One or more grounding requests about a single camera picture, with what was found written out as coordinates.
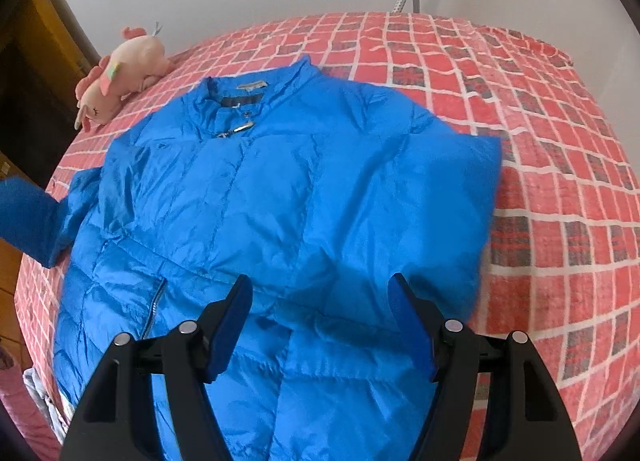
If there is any pink plush toy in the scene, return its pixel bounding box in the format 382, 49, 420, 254
74, 23, 174, 132

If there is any white crumpled cloth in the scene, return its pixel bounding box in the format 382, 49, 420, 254
22, 366, 71, 429

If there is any red plaid bed sheet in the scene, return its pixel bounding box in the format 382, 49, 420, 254
14, 11, 640, 461

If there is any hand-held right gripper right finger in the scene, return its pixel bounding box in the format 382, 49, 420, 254
389, 272, 584, 461

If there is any blue puffer jacket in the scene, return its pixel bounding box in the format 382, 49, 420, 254
0, 55, 503, 461

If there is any wooden wardrobe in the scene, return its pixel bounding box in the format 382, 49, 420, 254
0, 0, 103, 342

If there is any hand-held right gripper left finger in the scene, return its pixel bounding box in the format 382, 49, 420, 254
60, 274, 253, 461

